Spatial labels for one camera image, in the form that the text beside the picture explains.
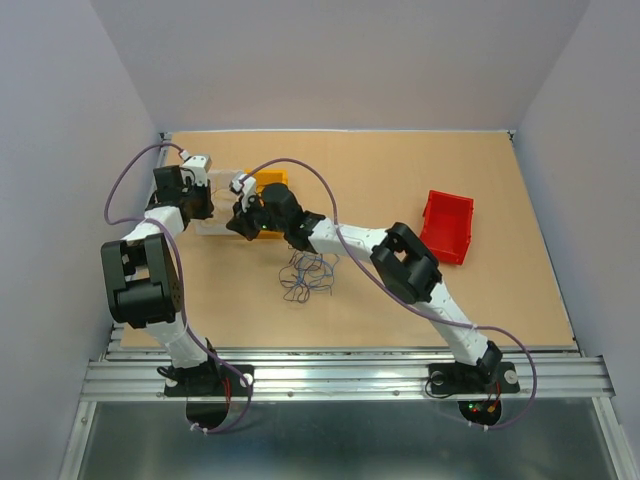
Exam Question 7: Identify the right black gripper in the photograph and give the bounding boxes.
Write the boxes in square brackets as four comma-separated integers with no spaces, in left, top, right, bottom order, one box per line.
[226,190,288,240]

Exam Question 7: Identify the thin wire bundle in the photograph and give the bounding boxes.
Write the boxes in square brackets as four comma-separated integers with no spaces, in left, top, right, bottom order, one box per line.
[277,249,341,305]

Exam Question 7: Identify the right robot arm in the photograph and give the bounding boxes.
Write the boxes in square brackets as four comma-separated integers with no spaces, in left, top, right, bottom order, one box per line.
[226,174,520,397]

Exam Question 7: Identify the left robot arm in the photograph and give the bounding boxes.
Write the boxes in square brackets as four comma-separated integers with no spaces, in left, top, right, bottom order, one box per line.
[101,155,230,397]

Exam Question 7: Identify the white plastic bin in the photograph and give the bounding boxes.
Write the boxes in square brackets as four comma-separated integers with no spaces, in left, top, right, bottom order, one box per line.
[195,169,243,236]

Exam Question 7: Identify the yellow plastic bin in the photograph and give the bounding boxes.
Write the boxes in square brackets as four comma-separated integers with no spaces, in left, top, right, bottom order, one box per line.
[253,169,300,239]

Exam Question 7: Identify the red plastic bin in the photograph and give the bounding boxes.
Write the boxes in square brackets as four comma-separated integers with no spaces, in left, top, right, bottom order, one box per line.
[419,190,474,265]

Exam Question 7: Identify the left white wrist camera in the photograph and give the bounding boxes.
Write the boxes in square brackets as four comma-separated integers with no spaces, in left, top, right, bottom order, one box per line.
[179,149,212,187]

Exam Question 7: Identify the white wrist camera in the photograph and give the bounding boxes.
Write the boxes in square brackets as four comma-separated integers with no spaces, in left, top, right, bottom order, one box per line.
[179,149,212,187]
[229,172,257,212]

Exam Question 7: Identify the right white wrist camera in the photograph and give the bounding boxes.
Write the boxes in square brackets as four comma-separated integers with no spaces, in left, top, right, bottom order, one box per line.
[229,172,257,212]

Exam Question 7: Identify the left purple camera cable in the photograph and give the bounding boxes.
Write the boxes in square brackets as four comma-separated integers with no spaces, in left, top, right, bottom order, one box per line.
[103,141,254,436]

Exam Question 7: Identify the aluminium front rail frame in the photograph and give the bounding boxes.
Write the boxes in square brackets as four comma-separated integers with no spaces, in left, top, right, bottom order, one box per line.
[80,349,615,402]

